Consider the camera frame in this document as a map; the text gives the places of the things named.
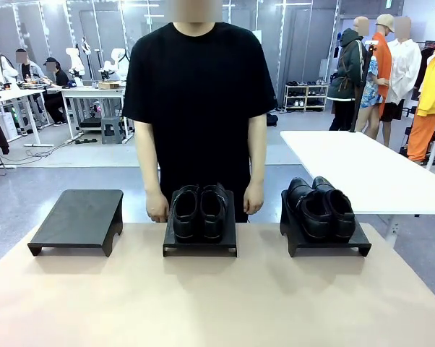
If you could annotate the person's right hand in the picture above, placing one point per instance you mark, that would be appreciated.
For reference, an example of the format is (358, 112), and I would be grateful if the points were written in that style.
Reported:
(158, 207)

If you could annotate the person's left hand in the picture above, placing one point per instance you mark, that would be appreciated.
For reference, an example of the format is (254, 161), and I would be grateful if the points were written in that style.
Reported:
(254, 199)

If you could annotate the black loafer with metal bit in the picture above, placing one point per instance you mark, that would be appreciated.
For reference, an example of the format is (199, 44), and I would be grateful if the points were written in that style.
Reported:
(212, 213)
(186, 215)

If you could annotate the black ankle boot with buckle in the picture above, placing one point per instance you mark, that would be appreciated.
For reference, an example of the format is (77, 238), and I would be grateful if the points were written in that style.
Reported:
(335, 217)
(304, 209)

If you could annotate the person's right forearm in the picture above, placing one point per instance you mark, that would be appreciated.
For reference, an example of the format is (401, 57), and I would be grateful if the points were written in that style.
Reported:
(149, 159)

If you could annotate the person's left forearm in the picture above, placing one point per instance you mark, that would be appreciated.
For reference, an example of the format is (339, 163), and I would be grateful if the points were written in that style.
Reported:
(257, 152)

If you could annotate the black shoe stand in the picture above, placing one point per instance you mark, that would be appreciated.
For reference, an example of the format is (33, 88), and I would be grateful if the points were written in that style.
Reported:
(326, 242)
(199, 247)
(78, 218)

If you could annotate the person's black t-shirt torso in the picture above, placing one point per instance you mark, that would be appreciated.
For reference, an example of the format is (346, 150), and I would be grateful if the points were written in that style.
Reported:
(199, 94)

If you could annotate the seated person in black cap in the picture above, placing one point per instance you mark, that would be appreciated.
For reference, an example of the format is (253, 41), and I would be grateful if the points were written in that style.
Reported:
(56, 90)

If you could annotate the seated person in grey top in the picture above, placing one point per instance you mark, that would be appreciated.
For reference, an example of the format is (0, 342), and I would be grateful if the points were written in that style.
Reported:
(27, 67)

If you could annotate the grey step stool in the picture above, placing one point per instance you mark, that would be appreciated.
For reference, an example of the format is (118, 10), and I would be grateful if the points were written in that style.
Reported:
(112, 130)

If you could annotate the white shoe rack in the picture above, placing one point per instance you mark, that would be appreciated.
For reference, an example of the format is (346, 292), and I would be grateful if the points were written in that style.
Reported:
(306, 97)

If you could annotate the large white table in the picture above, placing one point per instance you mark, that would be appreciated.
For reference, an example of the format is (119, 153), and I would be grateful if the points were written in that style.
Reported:
(365, 170)

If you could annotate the cardboard box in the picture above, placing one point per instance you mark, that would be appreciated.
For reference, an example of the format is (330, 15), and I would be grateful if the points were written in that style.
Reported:
(109, 85)

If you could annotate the white desk with cardboard box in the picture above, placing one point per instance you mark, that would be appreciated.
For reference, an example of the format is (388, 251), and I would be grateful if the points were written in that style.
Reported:
(91, 93)

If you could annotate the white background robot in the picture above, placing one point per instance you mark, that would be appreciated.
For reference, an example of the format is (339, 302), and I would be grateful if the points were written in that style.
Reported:
(74, 65)
(114, 63)

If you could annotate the mannequin in dark green jacket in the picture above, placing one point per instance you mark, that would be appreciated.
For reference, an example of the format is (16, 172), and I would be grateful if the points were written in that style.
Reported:
(347, 72)

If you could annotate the long white workbench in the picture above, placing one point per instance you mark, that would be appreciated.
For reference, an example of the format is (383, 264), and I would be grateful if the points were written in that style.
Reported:
(11, 95)

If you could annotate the mannequin in orange shirt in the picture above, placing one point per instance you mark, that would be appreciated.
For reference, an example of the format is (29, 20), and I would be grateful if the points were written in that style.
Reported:
(382, 65)

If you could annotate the mannequin in white shirt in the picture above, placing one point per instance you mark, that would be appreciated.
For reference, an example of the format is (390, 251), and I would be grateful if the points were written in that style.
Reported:
(405, 68)

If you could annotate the yellow jacket with orange trousers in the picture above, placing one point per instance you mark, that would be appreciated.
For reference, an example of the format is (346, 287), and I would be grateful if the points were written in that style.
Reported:
(430, 101)

